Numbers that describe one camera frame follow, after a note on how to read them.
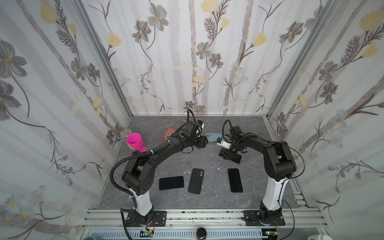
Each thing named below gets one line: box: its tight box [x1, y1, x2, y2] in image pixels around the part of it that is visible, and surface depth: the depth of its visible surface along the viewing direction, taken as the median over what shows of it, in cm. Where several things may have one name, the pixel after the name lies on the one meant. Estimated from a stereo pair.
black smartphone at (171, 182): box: [159, 176, 184, 190], surface depth 88 cm
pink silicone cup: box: [126, 132, 148, 153], surface depth 91 cm
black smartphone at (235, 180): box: [227, 168, 243, 193], surface depth 88 cm
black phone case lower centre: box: [188, 168, 204, 195], surface depth 88 cm
